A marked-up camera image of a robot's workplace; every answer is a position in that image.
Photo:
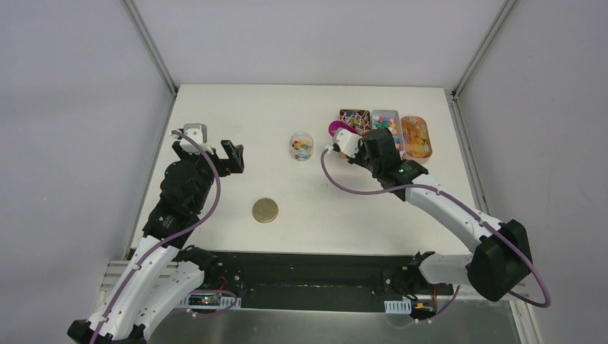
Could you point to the clear plastic jar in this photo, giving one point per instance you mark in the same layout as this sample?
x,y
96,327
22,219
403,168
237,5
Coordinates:
x,y
301,146

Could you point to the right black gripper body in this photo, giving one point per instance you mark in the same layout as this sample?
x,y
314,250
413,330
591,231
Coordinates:
x,y
361,158

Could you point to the gold jar lid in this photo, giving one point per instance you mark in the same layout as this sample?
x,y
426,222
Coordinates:
x,y
265,210

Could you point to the magenta plastic scoop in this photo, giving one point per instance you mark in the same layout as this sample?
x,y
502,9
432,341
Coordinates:
x,y
336,125

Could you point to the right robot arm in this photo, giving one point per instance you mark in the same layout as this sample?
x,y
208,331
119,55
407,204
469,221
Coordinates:
x,y
499,255

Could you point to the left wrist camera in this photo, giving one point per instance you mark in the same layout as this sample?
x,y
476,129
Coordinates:
x,y
192,137

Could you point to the pink tray of gummies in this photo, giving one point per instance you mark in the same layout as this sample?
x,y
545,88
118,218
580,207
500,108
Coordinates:
x,y
417,144

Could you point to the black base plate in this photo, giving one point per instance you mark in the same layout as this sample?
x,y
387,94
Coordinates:
x,y
315,282

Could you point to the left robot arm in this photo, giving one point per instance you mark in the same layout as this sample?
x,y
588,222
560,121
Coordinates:
x,y
162,270

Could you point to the gold tin of lollipops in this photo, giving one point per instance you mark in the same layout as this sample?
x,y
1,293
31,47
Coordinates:
x,y
359,120

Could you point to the white tin of candies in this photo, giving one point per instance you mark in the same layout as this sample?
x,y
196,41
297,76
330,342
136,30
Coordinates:
x,y
390,120

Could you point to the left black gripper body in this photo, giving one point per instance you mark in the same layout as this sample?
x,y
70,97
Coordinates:
x,y
218,161

